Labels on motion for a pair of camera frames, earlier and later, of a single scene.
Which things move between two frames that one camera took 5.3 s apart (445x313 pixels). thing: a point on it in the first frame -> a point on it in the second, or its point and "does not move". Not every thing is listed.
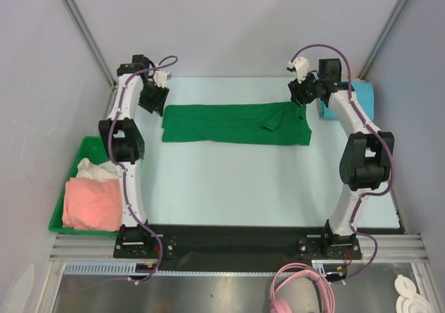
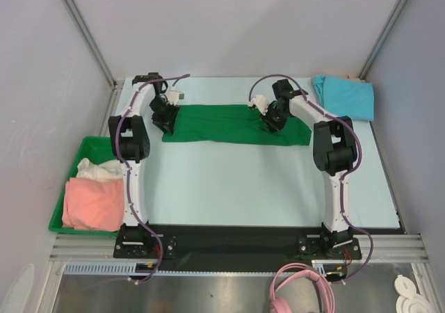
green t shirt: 268,124 does not move
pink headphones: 293,270 does not move
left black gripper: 157,105 -> 167,122
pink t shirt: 93,204 does not move
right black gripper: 300,92 -> 272,117
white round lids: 409,301 does not move
